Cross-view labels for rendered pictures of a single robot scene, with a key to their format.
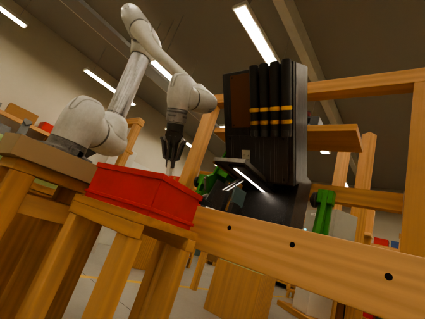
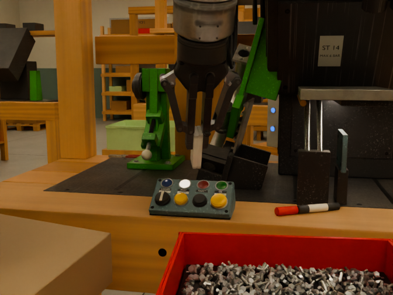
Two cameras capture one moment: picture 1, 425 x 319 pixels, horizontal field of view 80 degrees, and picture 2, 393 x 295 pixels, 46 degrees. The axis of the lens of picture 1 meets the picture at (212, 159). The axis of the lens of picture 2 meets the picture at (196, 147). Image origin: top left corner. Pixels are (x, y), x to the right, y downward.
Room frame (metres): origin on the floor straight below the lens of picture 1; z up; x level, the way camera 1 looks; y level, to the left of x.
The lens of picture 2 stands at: (0.44, 0.56, 1.16)
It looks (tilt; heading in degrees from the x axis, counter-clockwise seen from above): 9 degrees down; 330
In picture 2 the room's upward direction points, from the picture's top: straight up
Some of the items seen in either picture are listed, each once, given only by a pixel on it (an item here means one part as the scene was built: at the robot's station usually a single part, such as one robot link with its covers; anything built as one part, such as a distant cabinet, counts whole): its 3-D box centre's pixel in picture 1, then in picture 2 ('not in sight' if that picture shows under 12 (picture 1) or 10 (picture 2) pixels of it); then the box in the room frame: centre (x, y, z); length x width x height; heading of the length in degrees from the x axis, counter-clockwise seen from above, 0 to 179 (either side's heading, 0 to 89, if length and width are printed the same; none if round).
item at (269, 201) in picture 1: (271, 202); (337, 106); (1.32, -0.37, 1.07); 0.30 x 0.18 x 0.34; 49
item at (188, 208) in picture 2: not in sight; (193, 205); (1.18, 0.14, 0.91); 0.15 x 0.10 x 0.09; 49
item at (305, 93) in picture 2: (249, 178); (335, 93); (1.15, -0.19, 1.11); 0.39 x 0.16 x 0.03; 139
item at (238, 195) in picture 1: (236, 204); (341, 165); (1.10, -0.16, 0.97); 0.10 x 0.02 x 0.14; 139
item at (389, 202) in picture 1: (276, 187); (296, 48); (1.56, -0.44, 1.23); 1.30 x 0.05 x 0.09; 49
